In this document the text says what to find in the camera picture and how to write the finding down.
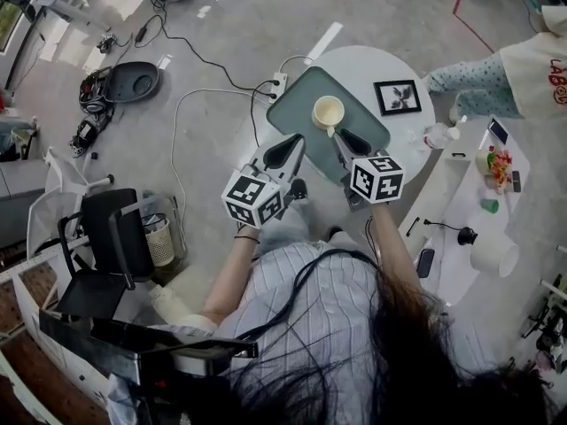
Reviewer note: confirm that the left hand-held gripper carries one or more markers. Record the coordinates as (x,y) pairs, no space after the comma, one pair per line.
(250,199)

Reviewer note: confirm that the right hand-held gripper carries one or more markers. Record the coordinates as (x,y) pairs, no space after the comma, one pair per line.
(376,180)

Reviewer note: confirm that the grey-green rectangular tray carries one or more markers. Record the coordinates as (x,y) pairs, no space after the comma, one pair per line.
(292,113)

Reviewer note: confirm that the cream cup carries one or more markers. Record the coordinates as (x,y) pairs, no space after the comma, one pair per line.
(328,111)

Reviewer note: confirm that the person's left forearm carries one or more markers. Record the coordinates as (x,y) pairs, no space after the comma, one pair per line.
(230,281)

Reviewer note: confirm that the person's right forearm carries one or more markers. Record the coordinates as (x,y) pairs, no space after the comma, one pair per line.
(394,246)

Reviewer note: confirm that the person's left black shoe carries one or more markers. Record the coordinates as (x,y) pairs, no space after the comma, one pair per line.
(300,188)

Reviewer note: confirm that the person's black shoe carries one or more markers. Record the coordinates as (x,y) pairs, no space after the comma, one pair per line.
(300,188)
(335,232)

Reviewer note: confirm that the round white side table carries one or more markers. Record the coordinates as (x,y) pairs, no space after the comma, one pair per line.
(401,144)

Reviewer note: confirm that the person's grey trousers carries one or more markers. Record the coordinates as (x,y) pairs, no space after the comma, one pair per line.
(288,224)

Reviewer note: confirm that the white power strip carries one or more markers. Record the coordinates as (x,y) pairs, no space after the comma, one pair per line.
(278,87)

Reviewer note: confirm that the person's right black shoe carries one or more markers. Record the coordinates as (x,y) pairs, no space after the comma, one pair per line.
(335,232)

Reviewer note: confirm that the clear water bottle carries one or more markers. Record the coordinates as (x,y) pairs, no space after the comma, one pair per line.
(436,135)

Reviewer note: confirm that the black wrist band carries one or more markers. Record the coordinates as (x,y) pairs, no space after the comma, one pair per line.
(248,238)

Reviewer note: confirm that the black phone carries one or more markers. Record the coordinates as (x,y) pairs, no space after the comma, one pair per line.
(425,263)

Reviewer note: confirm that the black lamp base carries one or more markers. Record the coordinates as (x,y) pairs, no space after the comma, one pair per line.
(467,236)

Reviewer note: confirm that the flower bouquet in vase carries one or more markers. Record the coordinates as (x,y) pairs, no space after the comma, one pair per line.
(496,166)

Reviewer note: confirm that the small green tumbler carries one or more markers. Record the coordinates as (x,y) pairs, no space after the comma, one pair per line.
(490,205)

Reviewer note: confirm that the white low cabinet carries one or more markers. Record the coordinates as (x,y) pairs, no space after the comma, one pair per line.
(460,255)

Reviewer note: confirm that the tablet with white edge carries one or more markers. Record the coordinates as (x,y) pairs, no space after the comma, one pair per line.
(498,131)

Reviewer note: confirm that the wicker waste basket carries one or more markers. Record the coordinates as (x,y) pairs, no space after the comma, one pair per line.
(160,244)

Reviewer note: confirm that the small dark phone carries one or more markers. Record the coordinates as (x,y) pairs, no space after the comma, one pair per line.
(516,181)

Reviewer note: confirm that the white lampshade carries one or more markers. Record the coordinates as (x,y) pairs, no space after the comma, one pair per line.
(491,255)

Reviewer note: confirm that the black oval case shell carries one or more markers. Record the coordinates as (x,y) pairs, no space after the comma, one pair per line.
(133,81)

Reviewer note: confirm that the person's striped shirt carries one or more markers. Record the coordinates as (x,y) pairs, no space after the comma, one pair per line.
(319,326)

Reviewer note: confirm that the cream plastic bin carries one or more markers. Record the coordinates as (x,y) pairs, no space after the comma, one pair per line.
(177,308)

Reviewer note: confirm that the black office chair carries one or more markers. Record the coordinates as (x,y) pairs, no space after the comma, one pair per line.
(115,237)

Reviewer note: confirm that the black power adapter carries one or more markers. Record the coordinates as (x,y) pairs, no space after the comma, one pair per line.
(142,33)

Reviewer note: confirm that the small black device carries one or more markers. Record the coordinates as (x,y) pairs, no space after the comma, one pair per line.
(85,133)

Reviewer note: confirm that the small wheeled part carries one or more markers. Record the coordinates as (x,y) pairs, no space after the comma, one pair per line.
(107,42)

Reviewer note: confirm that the black worn rig bar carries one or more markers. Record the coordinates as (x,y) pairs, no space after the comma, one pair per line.
(146,341)

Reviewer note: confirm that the white mesh chair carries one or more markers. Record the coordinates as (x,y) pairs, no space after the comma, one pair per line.
(53,202)

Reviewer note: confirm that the metal equipment stand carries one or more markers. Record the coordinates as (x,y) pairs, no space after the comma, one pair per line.
(549,326)

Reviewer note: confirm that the white desk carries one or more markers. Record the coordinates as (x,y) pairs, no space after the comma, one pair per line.
(66,2)

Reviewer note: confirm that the white shelf unit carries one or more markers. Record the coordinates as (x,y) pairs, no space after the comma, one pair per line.
(57,352)

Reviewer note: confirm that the window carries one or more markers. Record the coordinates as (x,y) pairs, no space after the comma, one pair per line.
(9,25)

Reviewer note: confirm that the black picture frame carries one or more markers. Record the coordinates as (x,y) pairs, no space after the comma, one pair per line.
(397,98)

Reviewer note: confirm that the metal tube frame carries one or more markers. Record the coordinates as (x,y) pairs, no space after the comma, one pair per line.
(181,224)

